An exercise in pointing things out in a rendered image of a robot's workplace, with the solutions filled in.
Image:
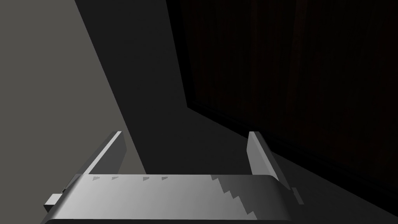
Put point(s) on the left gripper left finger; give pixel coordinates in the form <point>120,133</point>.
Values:
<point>108,154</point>

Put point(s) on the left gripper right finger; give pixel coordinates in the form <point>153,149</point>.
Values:
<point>260,155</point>

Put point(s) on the dark brown wooden door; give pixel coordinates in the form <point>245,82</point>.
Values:
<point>295,77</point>

